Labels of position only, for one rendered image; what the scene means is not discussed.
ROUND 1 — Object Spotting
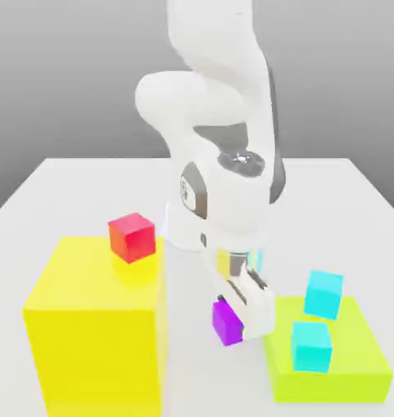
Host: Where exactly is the small cyan cube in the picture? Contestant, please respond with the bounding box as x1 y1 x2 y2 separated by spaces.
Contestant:
303 270 344 321
290 321 334 374

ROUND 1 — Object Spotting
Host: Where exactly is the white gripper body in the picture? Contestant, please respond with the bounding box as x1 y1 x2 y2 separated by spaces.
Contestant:
212 269 277 340

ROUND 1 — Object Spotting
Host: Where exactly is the large yellow box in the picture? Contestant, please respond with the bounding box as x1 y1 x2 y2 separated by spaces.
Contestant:
22 235 169 417

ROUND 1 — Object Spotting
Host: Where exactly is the small red cube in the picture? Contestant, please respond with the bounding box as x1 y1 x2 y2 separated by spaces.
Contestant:
107 212 157 265

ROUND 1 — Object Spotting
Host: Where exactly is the small purple cube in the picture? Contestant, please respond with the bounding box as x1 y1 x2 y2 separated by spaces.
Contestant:
212 300 244 347

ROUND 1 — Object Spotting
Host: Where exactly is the large lime green box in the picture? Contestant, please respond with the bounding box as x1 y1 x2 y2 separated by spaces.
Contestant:
261 295 394 404

